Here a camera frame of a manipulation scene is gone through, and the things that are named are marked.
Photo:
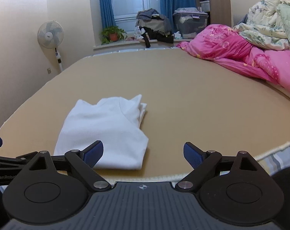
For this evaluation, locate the potted green plant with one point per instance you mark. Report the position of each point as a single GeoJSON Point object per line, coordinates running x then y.
{"type": "Point", "coordinates": [112, 34]}

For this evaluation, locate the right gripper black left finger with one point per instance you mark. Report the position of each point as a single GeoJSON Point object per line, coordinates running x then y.
{"type": "Point", "coordinates": [71, 172]}

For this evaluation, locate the wooden shelf unit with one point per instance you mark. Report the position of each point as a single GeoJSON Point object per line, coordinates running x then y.
{"type": "Point", "coordinates": [216, 2]}

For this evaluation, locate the pink quilt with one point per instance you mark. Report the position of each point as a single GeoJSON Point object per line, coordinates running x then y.
{"type": "Point", "coordinates": [223, 46]}

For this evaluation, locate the pile of dark clothes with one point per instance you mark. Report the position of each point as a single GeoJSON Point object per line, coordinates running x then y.
{"type": "Point", "coordinates": [151, 25]}

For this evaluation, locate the white long-sleeve shirt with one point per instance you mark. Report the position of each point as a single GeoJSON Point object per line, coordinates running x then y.
{"type": "Point", "coordinates": [116, 122]}

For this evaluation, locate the left blue curtain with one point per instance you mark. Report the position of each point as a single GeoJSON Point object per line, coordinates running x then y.
{"type": "Point", "coordinates": [107, 14]}

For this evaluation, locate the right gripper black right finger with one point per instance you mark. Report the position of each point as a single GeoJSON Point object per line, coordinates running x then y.
{"type": "Point", "coordinates": [214, 172]}

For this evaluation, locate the floral white-green quilt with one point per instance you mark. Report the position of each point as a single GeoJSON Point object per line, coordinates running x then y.
{"type": "Point", "coordinates": [267, 25]}

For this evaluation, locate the white standing fan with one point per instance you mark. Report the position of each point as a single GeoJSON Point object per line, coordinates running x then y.
{"type": "Point", "coordinates": [50, 35]}

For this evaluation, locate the clear plastic storage bin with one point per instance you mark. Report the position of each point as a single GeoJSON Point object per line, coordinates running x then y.
{"type": "Point", "coordinates": [189, 21]}

